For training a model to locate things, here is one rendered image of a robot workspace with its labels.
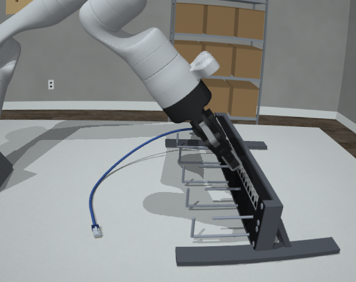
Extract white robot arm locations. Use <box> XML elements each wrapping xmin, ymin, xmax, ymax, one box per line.
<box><xmin>0</xmin><ymin>0</ymin><xmax>220</xmax><ymax>117</ymax></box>

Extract network cable plug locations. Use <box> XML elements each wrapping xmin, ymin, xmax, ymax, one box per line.
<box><xmin>92</xmin><ymin>224</ymin><xmax>101</xmax><ymax>238</ymax></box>

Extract dark grey patch panel rack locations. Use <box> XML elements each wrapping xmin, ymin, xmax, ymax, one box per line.
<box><xmin>165</xmin><ymin>112</ymin><xmax>340</xmax><ymax>266</ymax></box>

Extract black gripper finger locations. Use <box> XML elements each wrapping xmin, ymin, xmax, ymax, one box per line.
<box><xmin>192</xmin><ymin>113</ymin><xmax>242</xmax><ymax>171</ymax></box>
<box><xmin>190</xmin><ymin>109</ymin><xmax>214</xmax><ymax>127</ymax></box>

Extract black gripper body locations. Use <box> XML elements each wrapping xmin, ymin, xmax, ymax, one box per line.
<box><xmin>162</xmin><ymin>79</ymin><xmax>219</xmax><ymax>139</ymax></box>

